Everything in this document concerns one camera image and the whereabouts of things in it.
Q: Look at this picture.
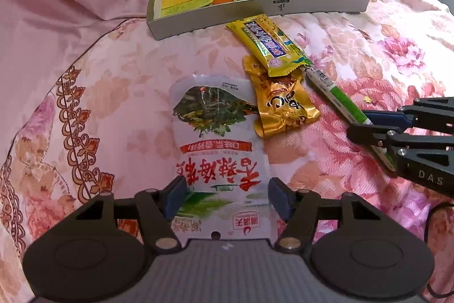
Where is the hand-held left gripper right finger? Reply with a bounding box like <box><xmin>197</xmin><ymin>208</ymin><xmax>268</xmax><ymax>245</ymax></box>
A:
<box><xmin>268</xmin><ymin>178</ymin><xmax>385</xmax><ymax>251</ymax></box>

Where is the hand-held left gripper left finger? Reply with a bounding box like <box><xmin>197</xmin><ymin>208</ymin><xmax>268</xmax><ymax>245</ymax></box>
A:
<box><xmin>73</xmin><ymin>176</ymin><xmax>188</xmax><ymax>251</ymax></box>

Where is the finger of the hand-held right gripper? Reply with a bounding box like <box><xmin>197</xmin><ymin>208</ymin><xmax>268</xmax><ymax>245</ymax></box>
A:
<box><xmin>365</xmin><ymin>96</ymin><xmax>454</xmax><ymax>136</ymax></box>
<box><xmin>347</xmin><ymin>123</ymin><xmax>454</xmax><ymax>198</ymax></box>

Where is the green sausage stick packet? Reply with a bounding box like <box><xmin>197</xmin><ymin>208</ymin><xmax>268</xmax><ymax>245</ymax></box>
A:
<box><xmin>306</xmin><ymin>67</ymin><xmax>398</xmax><ymax>172</ymax></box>

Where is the black cable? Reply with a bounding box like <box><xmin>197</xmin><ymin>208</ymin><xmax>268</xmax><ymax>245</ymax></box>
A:
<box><xmin>423</xmin><ymin>202</ymin><xmax>454</xmax><ymax>301</ymax></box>

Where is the white pickled vegetable pouch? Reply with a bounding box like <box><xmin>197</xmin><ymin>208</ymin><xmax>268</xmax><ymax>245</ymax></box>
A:
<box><xmin>169</xmin><ymin>74</ymin><xmax>272</xmax><ymax>243</ymax></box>

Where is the gold snack packet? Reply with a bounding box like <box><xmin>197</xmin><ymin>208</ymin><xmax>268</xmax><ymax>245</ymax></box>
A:
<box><xmin>243</xmin><ymin>55</ymin><xmax>321</xmax><ymax>138</ymax></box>

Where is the yellow snack packet purple label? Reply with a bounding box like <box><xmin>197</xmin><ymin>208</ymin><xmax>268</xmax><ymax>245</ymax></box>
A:
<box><xmin>226</xmin><ymin>14</ymin><xmax>314</xmax><ymax>77</ymax></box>

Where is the floral pink blanket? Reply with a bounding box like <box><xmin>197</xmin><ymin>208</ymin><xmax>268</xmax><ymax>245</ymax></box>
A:
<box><xmin>0</xmin><ymin>0</ymin><xmax>454</xmax><ymax>303</ymax></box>

